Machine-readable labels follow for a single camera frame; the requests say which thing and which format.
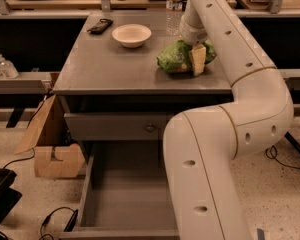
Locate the grey open bottom drawer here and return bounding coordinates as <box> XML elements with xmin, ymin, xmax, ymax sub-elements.
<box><xmin>60</xmin><ymin>140</ymin><xmax>179</xmax><ymax>240</ymax></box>

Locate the black floor cable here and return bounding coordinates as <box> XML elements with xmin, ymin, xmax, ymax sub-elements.
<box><xmin>264</xmin><ymin>144</ymin><xmax>300</xmax><ymax>172</ymax></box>
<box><xmin>38</xmin><ymin>206</ymin><xmax>79</xmax><ymax>240</ymax></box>

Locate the black plastic tray stack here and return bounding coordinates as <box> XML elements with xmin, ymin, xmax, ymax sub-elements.
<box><xmin>0</xmin><ymin>168</ymin><xmax>22</xmax><ymax>240</ymax></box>

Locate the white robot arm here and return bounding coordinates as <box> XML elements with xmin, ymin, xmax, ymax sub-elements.
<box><xmin>163</xmin><ymin>0</ymin><xmax>294</xmax><ymax>240</ymax></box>

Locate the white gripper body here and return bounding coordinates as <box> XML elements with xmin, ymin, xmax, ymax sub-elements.
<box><xmin>179</xmin><ymin>15</ymin><xmax>208</xmax><ymax>46</ymax></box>

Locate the grey wooden drawer cabinet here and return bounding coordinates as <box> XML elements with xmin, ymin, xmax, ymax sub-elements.
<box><xmin>53</xmin><ymin>10</ymin><xmax>233</xmax><ymax>156</ymax></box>

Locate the white ceramic bowl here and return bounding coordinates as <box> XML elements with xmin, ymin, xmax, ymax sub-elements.
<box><xmin>112</xmin><ymin>24</ymin><xmax>152</xmax><ymax>48</ymax></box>

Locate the black floor cable left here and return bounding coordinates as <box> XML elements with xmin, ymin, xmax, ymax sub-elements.
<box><xmin>38</xmin><ymin>206</ymin><xmax>79</xmax><ymax>240</ymax></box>

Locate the clear plastic water bottle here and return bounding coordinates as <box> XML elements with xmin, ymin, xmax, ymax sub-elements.
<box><xmin>166</xmin><ymin>0</ymin><xmax>183</xmax><ymax>36</ymax></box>

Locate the black remote control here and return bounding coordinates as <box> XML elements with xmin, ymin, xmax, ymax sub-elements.
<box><xmin>88</xmin><ymin>19</ymin><xmax>113</xmax><ymax>35</ymax></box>

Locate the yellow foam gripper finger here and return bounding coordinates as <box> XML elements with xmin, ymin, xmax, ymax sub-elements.
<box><xmin>189</xmin><ymin>44</ymin><xmax>206</xmax><ymax>76</ymax></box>

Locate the brown cardboard box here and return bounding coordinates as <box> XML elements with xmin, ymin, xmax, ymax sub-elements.
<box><xmin>15</xmin><ymin>94</ymin><xmax>85</xmax><ymax>178</ymax></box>

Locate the green rice chip bag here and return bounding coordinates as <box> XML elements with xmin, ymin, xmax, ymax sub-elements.
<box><xmin>157</xmin><ymin>40</ymin><xmax>216</xmax><ymax>74</ymax></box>

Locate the black floor cable right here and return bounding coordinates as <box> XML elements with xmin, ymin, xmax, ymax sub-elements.
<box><xmin>264</xmin><ymin>144</ymin><xmax>300</xmax><ymax>172</ymax></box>

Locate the grey middle drawer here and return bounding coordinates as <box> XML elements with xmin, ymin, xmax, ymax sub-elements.
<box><xmin>64</xmin><ymin>112</ymin><xmax>173</xmax><ymax>141</ymax></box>

